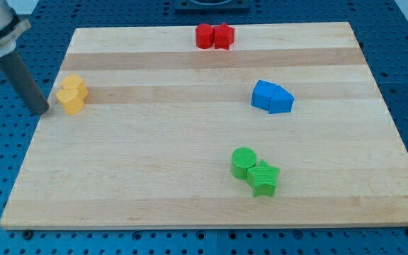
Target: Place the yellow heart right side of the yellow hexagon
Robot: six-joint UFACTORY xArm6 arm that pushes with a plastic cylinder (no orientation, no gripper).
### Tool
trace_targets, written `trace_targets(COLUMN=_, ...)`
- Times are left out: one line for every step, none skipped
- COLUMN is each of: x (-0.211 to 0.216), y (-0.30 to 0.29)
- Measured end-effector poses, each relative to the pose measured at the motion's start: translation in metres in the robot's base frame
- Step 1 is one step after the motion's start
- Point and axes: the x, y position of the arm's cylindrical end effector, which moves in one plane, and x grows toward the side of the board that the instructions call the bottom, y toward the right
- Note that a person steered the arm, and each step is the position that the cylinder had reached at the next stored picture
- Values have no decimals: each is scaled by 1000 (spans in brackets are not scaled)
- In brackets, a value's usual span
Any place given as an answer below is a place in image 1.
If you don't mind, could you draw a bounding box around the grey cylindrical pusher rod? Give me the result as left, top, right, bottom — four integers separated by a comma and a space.
0, 50, 50, 115

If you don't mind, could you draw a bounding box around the yellow heart block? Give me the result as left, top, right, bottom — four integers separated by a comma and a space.
56, 89, 84, 115

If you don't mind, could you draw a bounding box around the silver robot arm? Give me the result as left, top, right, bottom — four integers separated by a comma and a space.
0, 0, 49, 115

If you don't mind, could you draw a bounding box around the yellow hexagon block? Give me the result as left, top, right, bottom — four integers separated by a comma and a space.
61, 74, 89, 99

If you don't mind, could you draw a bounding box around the red cylinder block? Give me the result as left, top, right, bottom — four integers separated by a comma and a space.
195, 23, 215, 49

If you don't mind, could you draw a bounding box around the red star block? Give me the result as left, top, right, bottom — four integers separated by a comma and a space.
213, 23, 235, 50

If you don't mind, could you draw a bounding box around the green cylinder block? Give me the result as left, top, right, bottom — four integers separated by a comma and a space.
231, 147, 257, 180

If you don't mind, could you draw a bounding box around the blue cube block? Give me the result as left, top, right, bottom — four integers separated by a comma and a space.
251, 80, 277, 111

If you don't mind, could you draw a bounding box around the blue pentagon block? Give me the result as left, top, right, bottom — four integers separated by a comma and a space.
268, 86, 295, 114

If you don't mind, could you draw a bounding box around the green star block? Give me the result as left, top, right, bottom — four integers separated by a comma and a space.
246, 160, 281, 197

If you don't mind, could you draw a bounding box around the light wooden board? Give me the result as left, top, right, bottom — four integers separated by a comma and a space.
0, 22, 408, 230

